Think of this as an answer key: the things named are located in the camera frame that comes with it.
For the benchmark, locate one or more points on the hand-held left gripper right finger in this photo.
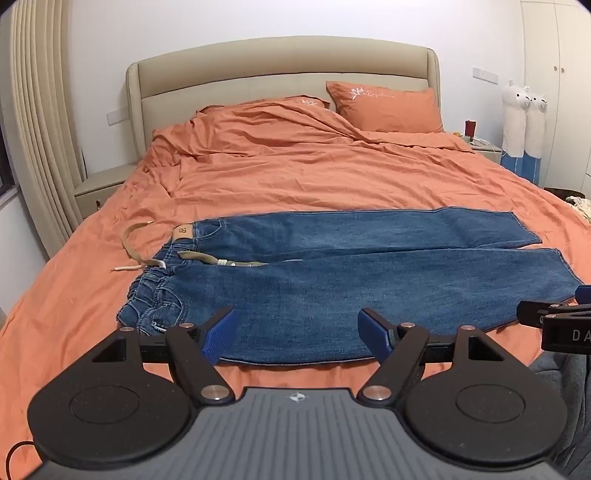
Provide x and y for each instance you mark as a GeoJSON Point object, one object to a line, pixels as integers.
{"type": "Point", "coordinates": [375, 334]}

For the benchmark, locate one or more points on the orange duvet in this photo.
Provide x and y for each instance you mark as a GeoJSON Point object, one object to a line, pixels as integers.
{"type": "Point", "coordinates": [300, 175]}

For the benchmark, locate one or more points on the blue denim pants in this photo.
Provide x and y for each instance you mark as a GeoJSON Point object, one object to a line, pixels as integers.
{"type": "Point", "coordinates": [323, 295]}

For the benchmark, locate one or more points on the beige curtain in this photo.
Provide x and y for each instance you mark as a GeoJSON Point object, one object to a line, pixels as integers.
{"type": "Point", "coordinates": [44, 115]}

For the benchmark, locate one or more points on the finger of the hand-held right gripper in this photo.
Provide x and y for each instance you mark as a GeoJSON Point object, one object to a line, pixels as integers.
{"type": "Point", "coordinates": [535, 311]}
{"type": "Point", "coordinates": [584, 295]}

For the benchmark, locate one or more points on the beige fabric belt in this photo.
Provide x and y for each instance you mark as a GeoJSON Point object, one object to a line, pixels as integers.
{"type": "Point", "coordinates": [134, 240]}

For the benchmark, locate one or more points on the long white wall switch plate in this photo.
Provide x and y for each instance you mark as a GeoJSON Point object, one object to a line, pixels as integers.
{"type": "Point", "coordinates": [485, 76]}

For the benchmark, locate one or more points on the blue cloth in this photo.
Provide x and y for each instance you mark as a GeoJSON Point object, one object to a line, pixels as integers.
{"type": "Point", "coordinates": [521, 168]}

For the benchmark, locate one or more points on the dark red cup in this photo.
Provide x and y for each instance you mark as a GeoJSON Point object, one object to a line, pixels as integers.
{"type": "Point", "coordinates": [470, 129]}

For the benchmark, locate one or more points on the orange embroidered pillow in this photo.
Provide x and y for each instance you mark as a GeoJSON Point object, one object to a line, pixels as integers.
{"type": "Point", "coordinates": [388, 108]}
{"type": "Point", "coordinates": [311, 101]}

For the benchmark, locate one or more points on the white alpaca plush toy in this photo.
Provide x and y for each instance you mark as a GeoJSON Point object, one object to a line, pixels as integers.
{"type": "Point", "coordinates": [535, 124]}
{"type": "Point", "coordinates": [514, 120]}

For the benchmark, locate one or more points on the beige bed headboard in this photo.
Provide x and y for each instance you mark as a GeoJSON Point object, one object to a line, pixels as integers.
{"type": "Point", "coordinates": [231, 83]}

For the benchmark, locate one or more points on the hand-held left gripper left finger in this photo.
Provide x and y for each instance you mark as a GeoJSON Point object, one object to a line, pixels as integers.
{"type": "Point", "coordinates": [220, 334]}

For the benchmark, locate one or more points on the white wardrobe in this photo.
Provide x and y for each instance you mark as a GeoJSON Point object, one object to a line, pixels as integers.
{"type": "Point", "coordinates": [563, 92]}

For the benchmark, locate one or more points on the person's grey clothing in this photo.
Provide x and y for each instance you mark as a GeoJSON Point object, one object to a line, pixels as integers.
{"type": "Point", "coordinates": [563, 406]}

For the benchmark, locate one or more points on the beige nightstand with lock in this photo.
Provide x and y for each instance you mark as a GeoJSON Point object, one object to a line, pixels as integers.
{"type": "Point", "coordinates": [99, 189]}

